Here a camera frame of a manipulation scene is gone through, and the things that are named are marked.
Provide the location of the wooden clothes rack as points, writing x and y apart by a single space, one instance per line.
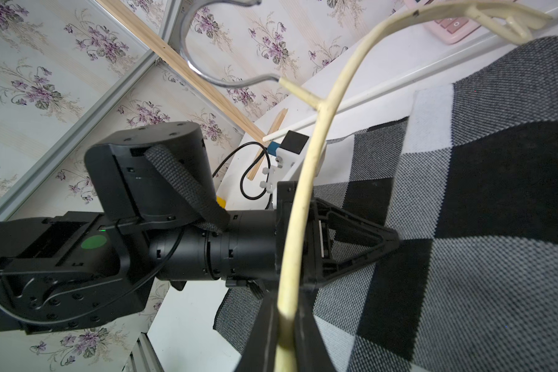
173 58

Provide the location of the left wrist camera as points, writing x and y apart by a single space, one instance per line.
289 156

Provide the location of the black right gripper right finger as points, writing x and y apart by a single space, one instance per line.
310 350

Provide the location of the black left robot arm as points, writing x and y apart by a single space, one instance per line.
160 220

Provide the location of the pink calculator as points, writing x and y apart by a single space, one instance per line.
448 30

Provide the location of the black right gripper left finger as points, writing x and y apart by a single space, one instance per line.
259 352

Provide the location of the black white checkered scarf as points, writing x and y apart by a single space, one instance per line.
470 182

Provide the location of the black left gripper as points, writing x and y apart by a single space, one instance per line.
256 244

